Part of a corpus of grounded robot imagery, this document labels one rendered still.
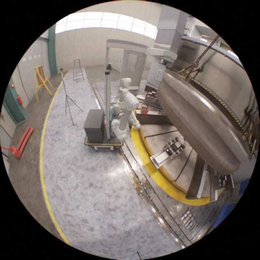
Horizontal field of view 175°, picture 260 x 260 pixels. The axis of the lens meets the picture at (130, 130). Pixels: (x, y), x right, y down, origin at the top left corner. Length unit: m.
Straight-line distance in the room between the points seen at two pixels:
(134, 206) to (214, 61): 6.11
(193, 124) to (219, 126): 0.61
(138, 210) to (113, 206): 0.53
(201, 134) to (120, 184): 2.04
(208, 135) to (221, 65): 3.88
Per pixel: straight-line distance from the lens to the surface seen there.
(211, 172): 3.36
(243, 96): 5.00
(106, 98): 1.29
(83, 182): 2.15
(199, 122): 1.92
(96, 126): 1.60
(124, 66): 4.61
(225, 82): 4.93
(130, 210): 2.12
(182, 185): 2.29
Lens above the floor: 2.02
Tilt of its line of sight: 50 degrees down
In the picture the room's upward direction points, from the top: 14 degrees clockwise
